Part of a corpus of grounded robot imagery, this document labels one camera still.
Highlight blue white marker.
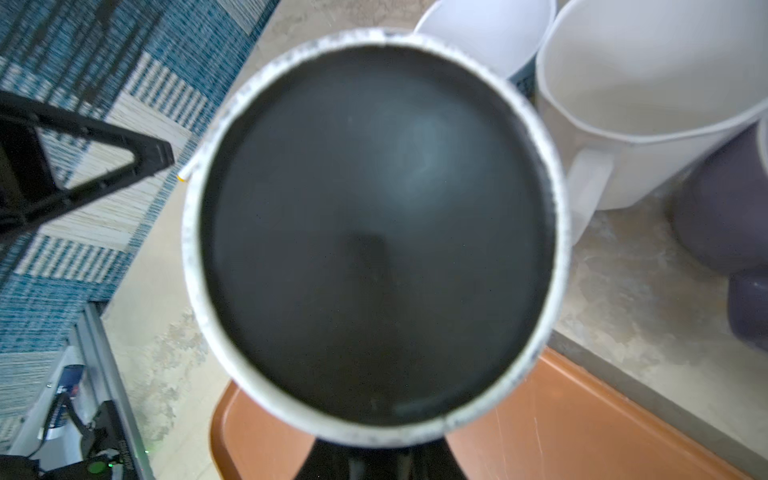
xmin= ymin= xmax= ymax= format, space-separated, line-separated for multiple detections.
xmin=47 ymin=364 xmax=85 ymax=435

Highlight black mug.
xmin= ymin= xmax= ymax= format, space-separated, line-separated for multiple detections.
xmin=182 ymin=28 xmax=571 ymax=479

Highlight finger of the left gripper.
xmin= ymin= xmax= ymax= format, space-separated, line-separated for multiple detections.
xmin=1 ymin=91 xmax=174 ymax=242

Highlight white faceted mug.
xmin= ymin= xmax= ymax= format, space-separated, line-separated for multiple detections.
xmin=536 ymin=1 xmax=767 ymax=239

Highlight purple mug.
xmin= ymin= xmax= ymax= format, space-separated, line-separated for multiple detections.
xmin=672 ymin=118 xmax=767 ymax=351

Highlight blue patterned mug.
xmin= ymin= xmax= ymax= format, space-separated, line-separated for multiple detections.
xmin=415 ymin=0 xmax=558 ymax=99

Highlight brown serving tray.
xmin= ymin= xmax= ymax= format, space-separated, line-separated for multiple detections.
xmin=210 ymin=349 xmax=767 ymax=479

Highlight yellow white marker pen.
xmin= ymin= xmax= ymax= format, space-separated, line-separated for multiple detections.
xmin=176 ymin=157 xmax=198 ymax=182

